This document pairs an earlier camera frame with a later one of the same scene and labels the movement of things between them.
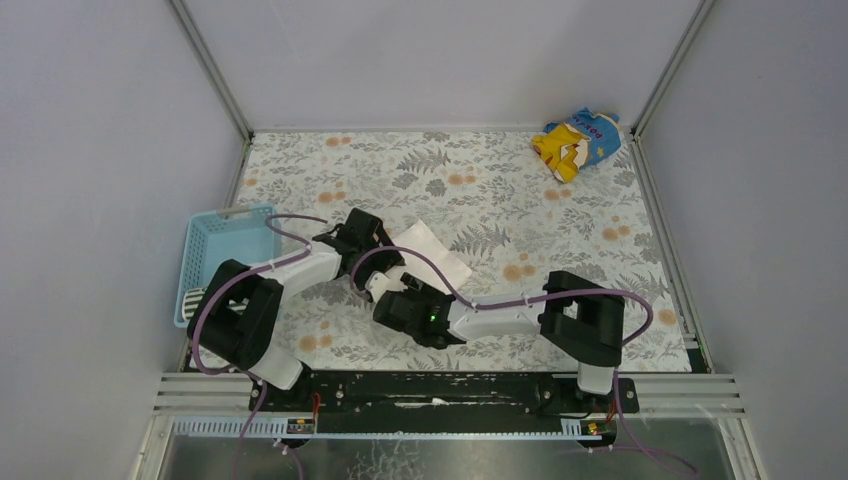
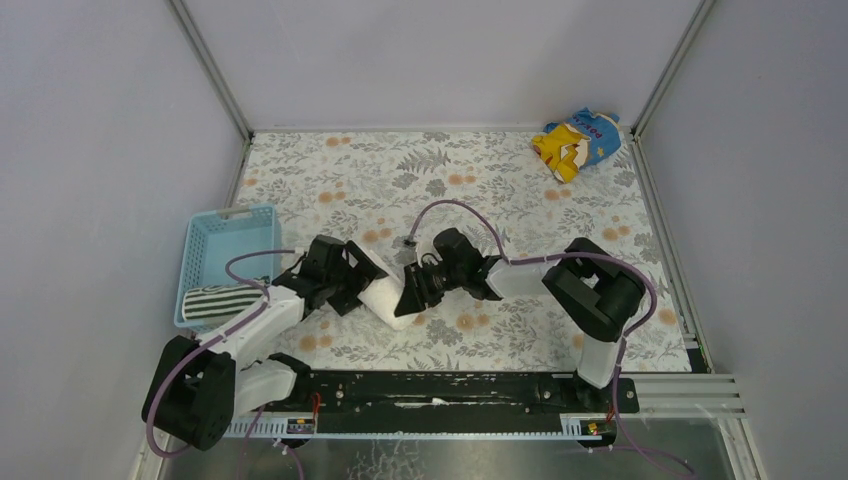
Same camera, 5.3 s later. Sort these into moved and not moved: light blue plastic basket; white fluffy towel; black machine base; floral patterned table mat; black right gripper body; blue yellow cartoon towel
Moved: black right gripper body; white fluffy towel
Not moved: light blue plastic basket; blue yellow cartoon towel; black machine base; floral patterned table mat
